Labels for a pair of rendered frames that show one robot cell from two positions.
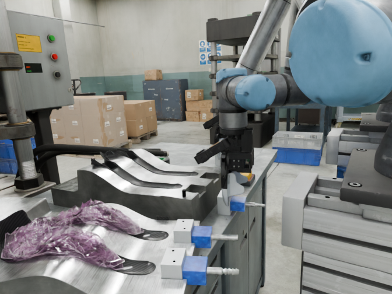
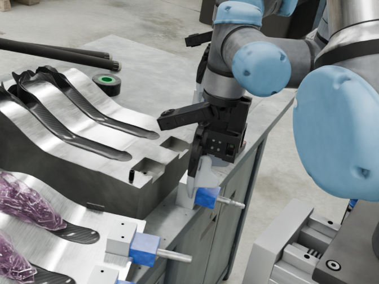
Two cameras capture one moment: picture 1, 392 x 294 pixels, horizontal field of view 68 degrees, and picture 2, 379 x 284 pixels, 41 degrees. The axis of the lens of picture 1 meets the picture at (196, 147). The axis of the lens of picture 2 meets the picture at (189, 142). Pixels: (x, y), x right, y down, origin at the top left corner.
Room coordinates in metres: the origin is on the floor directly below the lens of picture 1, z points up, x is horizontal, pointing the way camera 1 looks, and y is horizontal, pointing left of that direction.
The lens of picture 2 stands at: (-0.06, 0.00, 1.39)
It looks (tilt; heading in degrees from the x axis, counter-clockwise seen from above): 29 degrees down; 356
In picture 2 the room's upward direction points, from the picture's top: 10 degrees clockwise
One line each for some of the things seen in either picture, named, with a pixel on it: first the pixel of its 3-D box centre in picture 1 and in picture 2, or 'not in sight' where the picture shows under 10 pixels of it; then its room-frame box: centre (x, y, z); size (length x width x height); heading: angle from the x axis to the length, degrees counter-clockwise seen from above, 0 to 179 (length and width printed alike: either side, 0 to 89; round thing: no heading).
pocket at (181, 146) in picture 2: (209, 181); (173, 152); (0.83, -0.04, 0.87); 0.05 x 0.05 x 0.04; 65
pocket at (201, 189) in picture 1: (195, 195); (147, 174); (0.73, 0.01, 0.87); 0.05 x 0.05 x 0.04; 65
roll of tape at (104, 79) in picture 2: (161, 162); (106, 85); (1.23, 0.16, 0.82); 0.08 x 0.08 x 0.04
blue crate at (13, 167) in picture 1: (17, 162); not in sight; (3.95, 2.54, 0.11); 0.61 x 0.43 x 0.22; 68
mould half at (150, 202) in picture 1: (139, 179); (67, 125); (0.88, 0.19, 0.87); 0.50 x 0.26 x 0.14; 65
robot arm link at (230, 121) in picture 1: (233, 119); (225, 80); (0.76, -0.10, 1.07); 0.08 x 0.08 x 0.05
